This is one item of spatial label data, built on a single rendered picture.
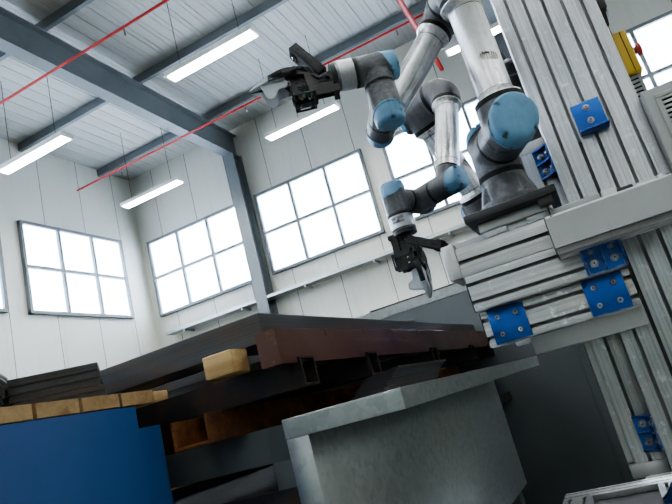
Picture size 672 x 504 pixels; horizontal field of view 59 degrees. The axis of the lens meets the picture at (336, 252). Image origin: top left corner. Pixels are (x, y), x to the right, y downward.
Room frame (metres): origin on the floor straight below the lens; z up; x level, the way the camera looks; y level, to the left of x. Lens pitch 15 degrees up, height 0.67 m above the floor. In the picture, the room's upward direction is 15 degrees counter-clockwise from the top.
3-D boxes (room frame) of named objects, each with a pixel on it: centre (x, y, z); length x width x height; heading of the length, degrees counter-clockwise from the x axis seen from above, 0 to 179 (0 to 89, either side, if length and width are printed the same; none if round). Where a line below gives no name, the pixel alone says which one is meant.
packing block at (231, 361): (1.03, 0.23, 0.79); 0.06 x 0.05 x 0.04; 67
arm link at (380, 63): (1.32, -0.21, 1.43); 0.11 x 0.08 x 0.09; 94
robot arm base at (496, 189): (1.47, -0.46, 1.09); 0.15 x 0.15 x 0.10
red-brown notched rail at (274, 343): (1.73, -0.17, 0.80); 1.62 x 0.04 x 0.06; 157
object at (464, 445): (1.53, -0.13, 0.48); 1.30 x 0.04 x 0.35; 157
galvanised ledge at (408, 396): (1.49, -0.20, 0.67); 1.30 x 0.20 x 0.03; 157
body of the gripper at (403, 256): (1.71, -0.20, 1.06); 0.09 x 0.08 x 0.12; 67
